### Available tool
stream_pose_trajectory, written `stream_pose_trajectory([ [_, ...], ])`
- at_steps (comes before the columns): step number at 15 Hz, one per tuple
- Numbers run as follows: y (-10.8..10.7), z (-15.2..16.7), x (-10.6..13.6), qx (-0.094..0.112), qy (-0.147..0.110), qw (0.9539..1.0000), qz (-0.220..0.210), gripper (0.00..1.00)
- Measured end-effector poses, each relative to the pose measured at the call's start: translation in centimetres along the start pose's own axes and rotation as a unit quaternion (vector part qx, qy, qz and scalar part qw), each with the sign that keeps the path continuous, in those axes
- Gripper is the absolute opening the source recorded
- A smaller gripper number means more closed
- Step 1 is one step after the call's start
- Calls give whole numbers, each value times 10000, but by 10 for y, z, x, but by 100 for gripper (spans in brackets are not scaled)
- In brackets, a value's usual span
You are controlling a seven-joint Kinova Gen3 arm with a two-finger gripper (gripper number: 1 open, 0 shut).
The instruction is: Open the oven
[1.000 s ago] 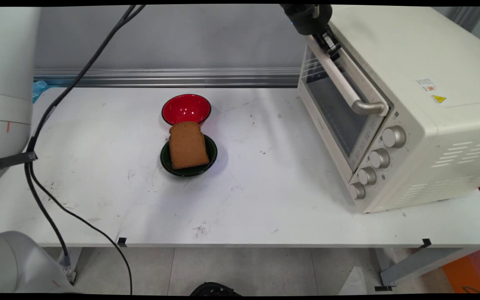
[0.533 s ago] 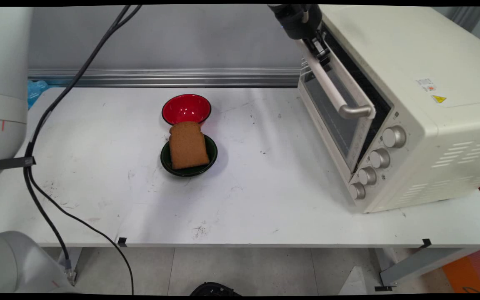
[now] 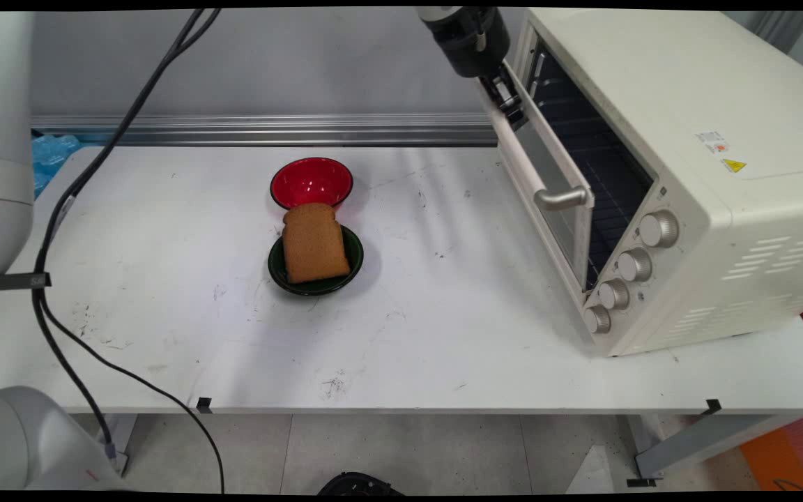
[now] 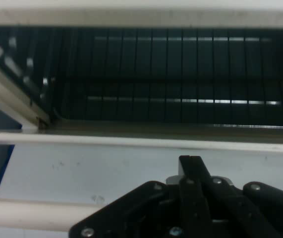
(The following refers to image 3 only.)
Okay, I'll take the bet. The silver oven knob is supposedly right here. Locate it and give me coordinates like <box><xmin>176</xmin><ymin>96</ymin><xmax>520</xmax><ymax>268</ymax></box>
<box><xmin>638</xmin><ymin>210</ymin><xmax>680</xmax><ymax>249</ymax></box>
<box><xmin>583</xmin><ymin>306</ymin><xmax>613</xmax><ymax>335</ymax></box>
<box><xmin>597</xmin><ymin>280</ymin><xmax>632</xmax><ymax>312</ymax></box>
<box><xmin>615</xmin><ymin>248</ymin><xmax>655</xmax><ymax>283</ymax></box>

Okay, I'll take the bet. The orange floor mat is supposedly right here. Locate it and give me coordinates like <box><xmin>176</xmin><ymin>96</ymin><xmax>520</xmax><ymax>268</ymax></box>
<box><xmin>739</xmin><ymin>417</ymin><xmax>803</xmax><ymax>493</ymax></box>

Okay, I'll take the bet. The black round floor object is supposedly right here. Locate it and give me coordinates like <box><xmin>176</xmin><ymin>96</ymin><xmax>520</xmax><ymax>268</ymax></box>
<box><xmin>317</xmin><ymin>472</ymin><xmax>404</xmax><ymax>496</ymax></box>

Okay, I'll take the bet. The brown toast bread slice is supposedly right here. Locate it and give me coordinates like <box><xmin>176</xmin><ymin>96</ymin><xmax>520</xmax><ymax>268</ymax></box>
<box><xmin>281</xmin><ymin>202</ymin><xmax>351</xmax><ymax>284</ymax></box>

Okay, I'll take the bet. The white oven label sticker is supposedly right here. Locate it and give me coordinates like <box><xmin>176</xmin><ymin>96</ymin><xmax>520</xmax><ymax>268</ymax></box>
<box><xmin>695</xmin><ymin>130</ymin><xmax>732</xmax><ymax>156</ymax></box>

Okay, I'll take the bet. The short black cable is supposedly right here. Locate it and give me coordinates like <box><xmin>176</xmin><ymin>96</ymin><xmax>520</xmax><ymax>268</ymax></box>
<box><xmin>31</xmin><ymin>8</ymin><xmax>118</xmax><ymax>461</ymax></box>

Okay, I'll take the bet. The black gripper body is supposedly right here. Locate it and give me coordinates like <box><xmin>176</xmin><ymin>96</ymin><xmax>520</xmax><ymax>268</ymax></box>
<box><xmin>418</xmin><ymin>8</ymin><xmax>512</xmax><ymax>78</ymax></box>

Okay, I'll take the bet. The cream toaster oven body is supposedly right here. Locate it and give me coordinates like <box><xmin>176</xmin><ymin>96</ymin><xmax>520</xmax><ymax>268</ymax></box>
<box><xmin>513</xmin><ymin>8</ymin><xmax>803</xmax><ymax>358</ymax></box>

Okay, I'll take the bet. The blue bubble wrap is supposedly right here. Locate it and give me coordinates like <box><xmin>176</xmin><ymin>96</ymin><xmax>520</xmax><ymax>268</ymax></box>
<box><xmin>31</xmin><ymin>133</ymin><xmax>82</xmax><ymax>201</ymax></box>

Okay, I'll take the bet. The grey table leg with foot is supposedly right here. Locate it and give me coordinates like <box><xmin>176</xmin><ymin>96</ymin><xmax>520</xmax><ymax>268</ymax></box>
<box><xmin>626</xmin><ymin>414</ymin><xmax>803</xmax><ymax>488</ymax></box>

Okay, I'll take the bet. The dark green bowl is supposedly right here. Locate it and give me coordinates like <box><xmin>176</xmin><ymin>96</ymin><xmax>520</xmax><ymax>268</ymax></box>
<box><xmin>267</xmin><ymin>225</ymin><xmax>365</xmax><ymax>297</ymax></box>

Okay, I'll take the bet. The red plastic bowl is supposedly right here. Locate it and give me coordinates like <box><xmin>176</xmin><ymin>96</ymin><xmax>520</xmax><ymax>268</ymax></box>
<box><xmin>270</xmin><ymin>157</ymin><xmax>354</xmax><ymax>211</ymax></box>

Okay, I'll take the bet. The aluminium profile rail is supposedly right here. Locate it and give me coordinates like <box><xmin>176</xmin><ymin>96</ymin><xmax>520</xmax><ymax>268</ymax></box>
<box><xmin>31</xmin><ymin>113</ymin><xmax>500</xmax><ymax>148</ymax></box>

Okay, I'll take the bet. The black cable strap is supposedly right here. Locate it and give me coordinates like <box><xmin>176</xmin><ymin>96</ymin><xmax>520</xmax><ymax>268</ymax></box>
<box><xmin>0</xmin><ymin>273</ymin><xmax>52</xmax><ymax>293</ymax></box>

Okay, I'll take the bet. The oven glass door with handle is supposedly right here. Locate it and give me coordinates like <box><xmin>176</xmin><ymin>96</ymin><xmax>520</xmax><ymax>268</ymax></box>
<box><xmin>475</xmin><ymin>28</ymin><xmax>596</xmax><ymax>302</ymax></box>

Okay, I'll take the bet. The long black cable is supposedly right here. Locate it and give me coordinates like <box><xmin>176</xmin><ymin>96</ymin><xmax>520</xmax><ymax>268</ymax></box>
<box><xmin>31</xmin><ymin>8</ymin><xmax>226</xmax><ymax>494</ymax></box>

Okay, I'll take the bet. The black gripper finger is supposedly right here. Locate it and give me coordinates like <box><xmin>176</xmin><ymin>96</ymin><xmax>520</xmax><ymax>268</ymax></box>
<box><xmin>479</xmin><ymin>73</ymin><xmax>514</xmax><ymax>116</ymax></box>
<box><xmin>496</xmin><ymin>64</ymin><xmax>530</xmax><ymax>132</ymax></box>

